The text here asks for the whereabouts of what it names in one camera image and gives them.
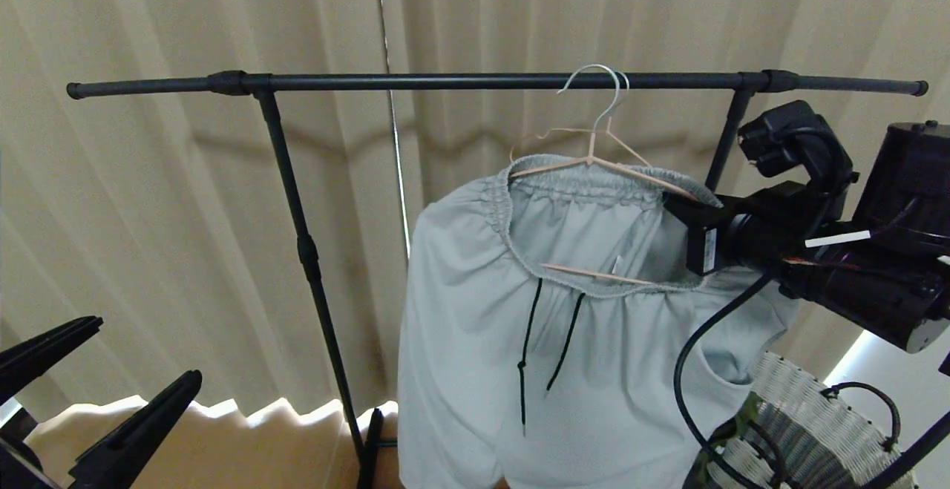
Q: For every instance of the green garment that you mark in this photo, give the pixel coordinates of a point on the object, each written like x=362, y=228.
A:
x=746, y=415

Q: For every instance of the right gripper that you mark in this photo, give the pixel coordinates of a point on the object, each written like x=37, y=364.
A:
x=749, y=237

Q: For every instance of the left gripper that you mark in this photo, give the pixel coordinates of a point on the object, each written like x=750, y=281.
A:
x=15, y=467

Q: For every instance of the white laundry basket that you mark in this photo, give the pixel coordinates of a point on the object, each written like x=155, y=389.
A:
x=816, y=430

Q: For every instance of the black clothes rack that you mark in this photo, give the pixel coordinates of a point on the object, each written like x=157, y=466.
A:
x=445, y=81

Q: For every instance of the pale grey shorts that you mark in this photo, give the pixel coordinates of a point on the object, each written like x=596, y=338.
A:
x=460, y=326

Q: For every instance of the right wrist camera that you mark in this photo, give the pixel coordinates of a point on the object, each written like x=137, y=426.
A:
x=787, y=133

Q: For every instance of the beige curtain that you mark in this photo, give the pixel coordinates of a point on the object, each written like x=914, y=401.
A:
x=148, y=251

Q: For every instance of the pink clothes hanger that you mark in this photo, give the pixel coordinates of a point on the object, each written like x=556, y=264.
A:
x=553, y=131
x=591, y=149

